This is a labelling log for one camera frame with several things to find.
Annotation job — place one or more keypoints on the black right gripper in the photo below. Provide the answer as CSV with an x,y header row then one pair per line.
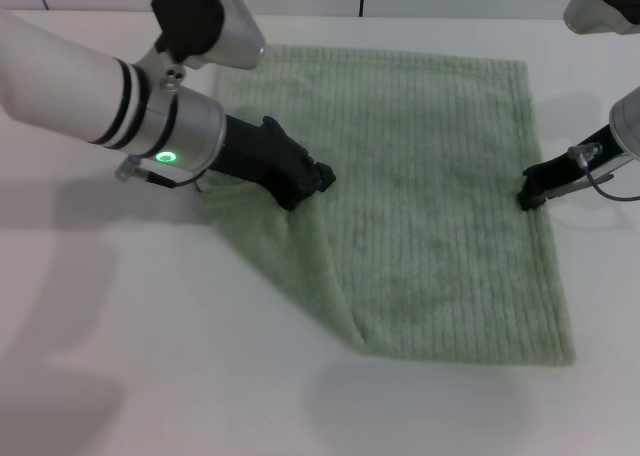
x,y
567,173

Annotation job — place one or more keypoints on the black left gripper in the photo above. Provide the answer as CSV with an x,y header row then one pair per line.
x,y
265,156

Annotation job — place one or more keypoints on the pale green ribbed towel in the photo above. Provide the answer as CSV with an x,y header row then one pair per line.
x,y
450,226

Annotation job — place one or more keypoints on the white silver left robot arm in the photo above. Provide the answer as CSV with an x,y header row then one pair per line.
x,y
75,91

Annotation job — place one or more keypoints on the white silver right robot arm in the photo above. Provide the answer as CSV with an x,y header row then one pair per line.
x,y
595,11

